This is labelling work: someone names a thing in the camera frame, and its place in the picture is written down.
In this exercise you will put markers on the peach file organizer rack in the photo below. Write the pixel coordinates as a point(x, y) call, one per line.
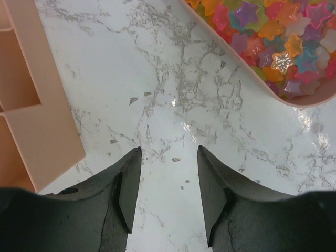
point(39, 138)

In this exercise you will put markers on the pink star candy tray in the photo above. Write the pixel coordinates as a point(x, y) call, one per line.
point(287, 46)

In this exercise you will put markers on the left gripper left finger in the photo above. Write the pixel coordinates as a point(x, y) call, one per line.
point(94, 215)

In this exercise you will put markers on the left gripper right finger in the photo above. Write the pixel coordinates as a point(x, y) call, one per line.
point(242, 215)

